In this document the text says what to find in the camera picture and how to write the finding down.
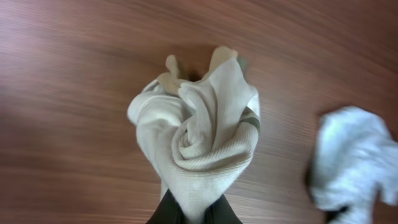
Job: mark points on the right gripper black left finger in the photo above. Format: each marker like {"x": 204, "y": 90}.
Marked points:
{"x": 167, "y": 212}

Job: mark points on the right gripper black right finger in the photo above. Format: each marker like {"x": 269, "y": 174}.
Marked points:
{"x": 220, "y": 212}

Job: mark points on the beige and tan shirt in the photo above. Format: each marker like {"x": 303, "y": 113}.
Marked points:
{"x": 199, "y": 136}

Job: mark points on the light blue patterned shirt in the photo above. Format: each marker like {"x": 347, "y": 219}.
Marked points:
{"x": 355, "y": 161}

